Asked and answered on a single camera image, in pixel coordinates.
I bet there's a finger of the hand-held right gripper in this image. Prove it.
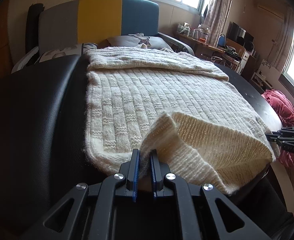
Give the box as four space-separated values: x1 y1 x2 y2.
272 127 294 137
265 135 287 144

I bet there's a triangle pattern pillow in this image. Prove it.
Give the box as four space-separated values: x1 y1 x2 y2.
38 42 99 63

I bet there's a cream knit sweater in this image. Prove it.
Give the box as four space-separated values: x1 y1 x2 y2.
83 46 281 195

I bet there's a white cabinet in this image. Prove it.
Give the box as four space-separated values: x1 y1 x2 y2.
240 50 256 75

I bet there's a pink patterned curtain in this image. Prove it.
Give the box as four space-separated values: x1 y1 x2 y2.
203 0 233 47
272 7 294 72

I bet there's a row of jars and bottles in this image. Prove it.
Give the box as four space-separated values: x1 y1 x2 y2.
177 22 210 43

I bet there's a wall air conditioner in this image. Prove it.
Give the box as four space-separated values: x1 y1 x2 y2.
258 4 285 20

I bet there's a red ruffled bedspread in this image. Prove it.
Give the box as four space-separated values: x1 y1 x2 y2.
261 89 294 168

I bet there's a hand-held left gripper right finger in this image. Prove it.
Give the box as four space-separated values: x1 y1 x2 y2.
150 149 272 240

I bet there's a grey deer print pillow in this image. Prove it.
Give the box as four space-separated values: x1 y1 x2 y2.
106 33 173 53

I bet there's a wooden side table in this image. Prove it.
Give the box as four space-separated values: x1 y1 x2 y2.
175 31 225 55

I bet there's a dark brown upright panel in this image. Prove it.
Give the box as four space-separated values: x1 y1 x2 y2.
25 4 44 55

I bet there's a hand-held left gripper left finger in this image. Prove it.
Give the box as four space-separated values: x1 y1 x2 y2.
27 149 140 240

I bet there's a blue yellow grey sofa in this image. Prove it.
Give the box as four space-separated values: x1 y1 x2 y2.
11 0 195 74

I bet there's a white low shelf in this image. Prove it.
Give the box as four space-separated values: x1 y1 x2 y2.
252 59 274 92

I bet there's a black television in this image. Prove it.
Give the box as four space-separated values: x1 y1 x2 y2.
226 22 254 50

